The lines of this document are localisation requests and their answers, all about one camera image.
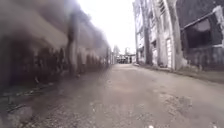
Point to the dark grey building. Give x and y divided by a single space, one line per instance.
200 36

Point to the grey dirt road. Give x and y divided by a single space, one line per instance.
126 96

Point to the pale raised kerb strip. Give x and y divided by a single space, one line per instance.
186 72

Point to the long dark grey wall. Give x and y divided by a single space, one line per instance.
40 50

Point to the pale concrete building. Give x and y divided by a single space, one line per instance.
156 33

